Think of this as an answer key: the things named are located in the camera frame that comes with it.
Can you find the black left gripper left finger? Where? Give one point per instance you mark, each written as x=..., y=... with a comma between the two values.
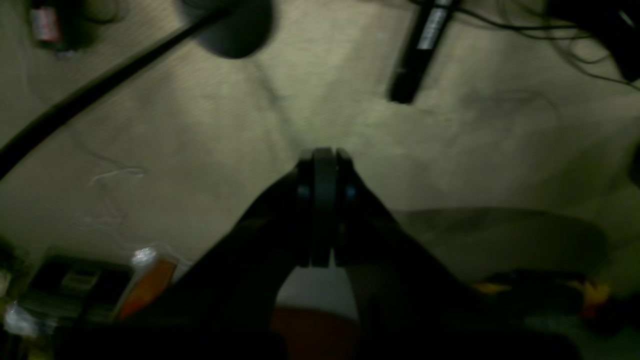
x=222, y=307

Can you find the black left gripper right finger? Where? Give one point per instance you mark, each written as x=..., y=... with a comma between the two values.
x=410, y=305

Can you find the black stand pole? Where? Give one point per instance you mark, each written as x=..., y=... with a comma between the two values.
x=51, y=120

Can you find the round black stand base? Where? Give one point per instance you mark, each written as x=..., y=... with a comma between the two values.
x=245, y=28

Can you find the black power brick red label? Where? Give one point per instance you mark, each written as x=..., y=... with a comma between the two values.
x=51, y=24

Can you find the black frame leg with label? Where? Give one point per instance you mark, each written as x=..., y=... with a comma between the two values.
x=433, y=16

